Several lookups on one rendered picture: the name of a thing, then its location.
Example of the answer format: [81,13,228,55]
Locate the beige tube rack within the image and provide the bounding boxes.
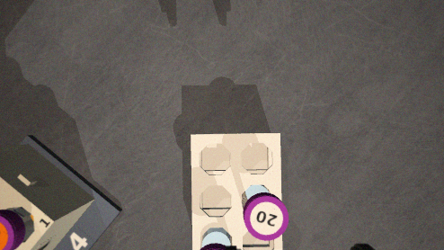
[191,132,282,250]

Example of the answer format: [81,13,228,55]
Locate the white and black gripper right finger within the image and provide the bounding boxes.
[351,244,375,250]

